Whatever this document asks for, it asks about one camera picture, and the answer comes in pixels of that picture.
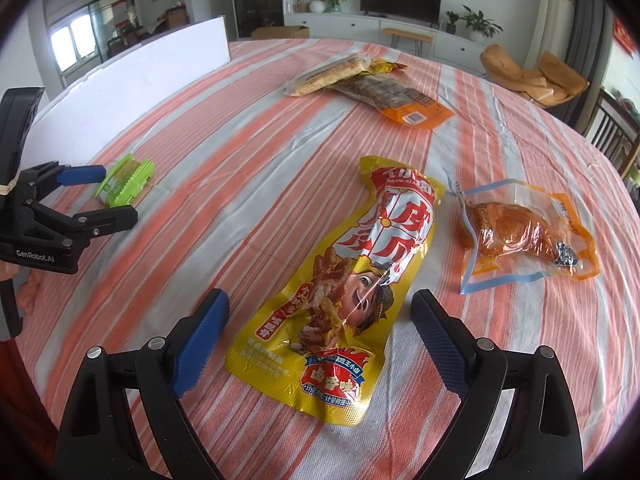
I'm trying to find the small yellow snack bag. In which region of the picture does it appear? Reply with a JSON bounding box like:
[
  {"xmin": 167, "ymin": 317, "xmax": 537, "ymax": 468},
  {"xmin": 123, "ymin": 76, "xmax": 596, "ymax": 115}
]
[{"xmin": 368, "ymin": 58, "xmax": 407, "ymax": 75}]

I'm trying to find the green wafer snack pack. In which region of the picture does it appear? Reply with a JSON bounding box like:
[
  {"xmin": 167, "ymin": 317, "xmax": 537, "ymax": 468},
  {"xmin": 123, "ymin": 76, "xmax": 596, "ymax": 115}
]
[{"xmin": 94, "ymin": 153, "xmax": 154, "ymax": 208}]

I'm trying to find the small potted plant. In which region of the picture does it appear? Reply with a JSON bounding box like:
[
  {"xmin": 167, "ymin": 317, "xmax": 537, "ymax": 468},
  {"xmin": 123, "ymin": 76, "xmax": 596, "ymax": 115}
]
[{"xmin": 445, "ymin": 10, "xmax": 460, "ymax": 35}]

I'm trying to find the white round vase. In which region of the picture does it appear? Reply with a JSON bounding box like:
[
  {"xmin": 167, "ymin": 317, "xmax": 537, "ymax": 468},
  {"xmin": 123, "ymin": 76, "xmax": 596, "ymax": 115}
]
[{"xmin": 309, "ymin": 0, "xmax": 326, "ymax": 14}]

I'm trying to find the white standing air conditioner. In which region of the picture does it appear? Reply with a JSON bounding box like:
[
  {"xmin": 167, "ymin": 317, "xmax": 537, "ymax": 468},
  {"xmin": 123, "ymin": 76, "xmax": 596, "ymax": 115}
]
[{"xmin": 524, "ymin": 0, "xmax": 576, "ymax": 70}]

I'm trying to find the brown cardboard box on floor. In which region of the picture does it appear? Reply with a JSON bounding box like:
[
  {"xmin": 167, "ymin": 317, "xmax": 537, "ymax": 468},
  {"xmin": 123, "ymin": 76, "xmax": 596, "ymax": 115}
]
[{"xmin": 250, "ymin": 25, "xmax": 310, "ymax": 40}]

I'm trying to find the white tv cabinet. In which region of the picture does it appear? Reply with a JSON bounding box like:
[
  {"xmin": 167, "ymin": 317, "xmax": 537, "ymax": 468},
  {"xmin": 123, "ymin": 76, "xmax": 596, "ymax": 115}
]
[{"xmin": 284, "ymin": 13, "xmax": 485, "ymax": 76}]

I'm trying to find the dark wooden dining chair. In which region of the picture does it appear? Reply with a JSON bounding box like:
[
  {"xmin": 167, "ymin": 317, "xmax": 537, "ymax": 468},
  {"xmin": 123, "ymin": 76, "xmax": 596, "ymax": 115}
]
[{"xmin": 585, "ymin": 88, "xmax": 639, "ymax": 179}]

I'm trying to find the white cardboard box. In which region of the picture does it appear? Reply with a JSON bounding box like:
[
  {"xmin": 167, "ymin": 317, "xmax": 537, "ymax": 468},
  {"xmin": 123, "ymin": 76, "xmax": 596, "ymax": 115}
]
[{"xmin": 21, "ymin": 16, "xmax": 230, "ymax": 169}]

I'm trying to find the red wall hanging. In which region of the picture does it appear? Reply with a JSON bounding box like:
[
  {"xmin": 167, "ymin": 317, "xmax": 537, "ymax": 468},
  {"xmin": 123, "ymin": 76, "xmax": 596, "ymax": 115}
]
[{"xmin": 613, "ymin": 16, "xmax": 638, "ymax": 58}]

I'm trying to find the striped orange tablecloth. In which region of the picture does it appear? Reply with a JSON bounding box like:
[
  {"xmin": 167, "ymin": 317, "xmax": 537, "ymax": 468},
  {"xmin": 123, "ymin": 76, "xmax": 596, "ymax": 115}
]
[{"xmin": 17, "ymin": 40, "xmax": 639, "ymax": 479}]

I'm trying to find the long cream biscuit pack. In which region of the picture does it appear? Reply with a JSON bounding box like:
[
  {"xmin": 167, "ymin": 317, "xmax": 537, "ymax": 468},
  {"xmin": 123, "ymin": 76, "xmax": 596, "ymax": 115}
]
[{"xmin": 284, "ymin": 54, "xmax": 372, "ymax": 98}]

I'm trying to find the orange dried meat bag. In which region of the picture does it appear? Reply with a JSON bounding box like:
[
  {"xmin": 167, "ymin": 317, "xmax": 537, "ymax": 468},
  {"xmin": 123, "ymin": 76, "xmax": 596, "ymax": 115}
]
[{"xmin": 330, "ymin": 74, "xmax": 454, "ymax": 129}]

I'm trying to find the grey curtain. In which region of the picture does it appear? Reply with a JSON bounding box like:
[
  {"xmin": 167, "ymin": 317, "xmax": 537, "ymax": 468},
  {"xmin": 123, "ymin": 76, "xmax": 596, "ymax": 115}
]
[{"xmin": 552, "ymin": 0, "xmax": 614, "ymax": 133}]

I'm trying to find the wooden bench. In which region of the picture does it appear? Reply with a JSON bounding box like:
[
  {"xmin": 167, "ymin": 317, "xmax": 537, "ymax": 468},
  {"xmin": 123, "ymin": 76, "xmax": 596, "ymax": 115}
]
[{"xmin": 381, "ymin": 27, "xmax": 434, "ymax": 58}]

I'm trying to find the operator hand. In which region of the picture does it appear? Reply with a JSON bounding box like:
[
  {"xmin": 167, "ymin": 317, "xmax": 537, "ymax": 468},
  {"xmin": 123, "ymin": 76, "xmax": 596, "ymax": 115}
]
[{"xmin": 0, "ymin": 262, "xmax": 43, "ymax": 315}]

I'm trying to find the yellow red chicken feet bag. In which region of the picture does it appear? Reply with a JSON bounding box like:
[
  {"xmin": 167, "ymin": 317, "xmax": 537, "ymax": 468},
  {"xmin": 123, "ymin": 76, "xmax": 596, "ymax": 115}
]
[{"xmin": 226, "ymin": 155, "xmax": 445, "ymax": 427}]

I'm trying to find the orange blue chicken leg pack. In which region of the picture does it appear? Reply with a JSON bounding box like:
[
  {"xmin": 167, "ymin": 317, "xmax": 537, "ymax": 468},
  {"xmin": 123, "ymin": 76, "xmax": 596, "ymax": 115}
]
[{"xmin": 447, "ymin": 177, "xmax": 600, "ymax": 295}]

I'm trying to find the large green potted plant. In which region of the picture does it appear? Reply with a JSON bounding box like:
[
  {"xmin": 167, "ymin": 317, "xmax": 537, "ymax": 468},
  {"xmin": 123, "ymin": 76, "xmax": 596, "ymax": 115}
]
[{"xmin": 461, "ymin": 4, "xmax": 503, "ymax": 44}]

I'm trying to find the orange lounge chair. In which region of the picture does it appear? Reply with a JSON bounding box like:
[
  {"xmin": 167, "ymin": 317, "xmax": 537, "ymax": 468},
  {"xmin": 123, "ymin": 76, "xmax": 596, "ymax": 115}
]
[{"xmin": 480, "ymin": 44, "xmax": 589, "ymax": 108}]

